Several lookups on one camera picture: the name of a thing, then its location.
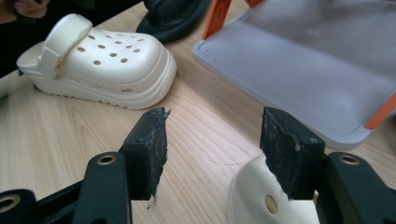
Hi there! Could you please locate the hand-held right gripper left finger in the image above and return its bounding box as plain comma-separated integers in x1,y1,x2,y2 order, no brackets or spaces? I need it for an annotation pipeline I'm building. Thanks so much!
72,106,171,224

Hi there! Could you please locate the black slipper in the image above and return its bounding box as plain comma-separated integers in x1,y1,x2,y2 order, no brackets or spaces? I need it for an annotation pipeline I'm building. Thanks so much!
135,0,213,44

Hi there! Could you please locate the orange folding stand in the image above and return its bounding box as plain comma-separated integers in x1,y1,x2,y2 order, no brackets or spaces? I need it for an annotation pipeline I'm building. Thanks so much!
16,12,177,110

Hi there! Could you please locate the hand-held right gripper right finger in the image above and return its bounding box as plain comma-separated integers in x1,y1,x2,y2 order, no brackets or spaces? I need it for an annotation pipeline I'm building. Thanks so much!
260,106,396,224

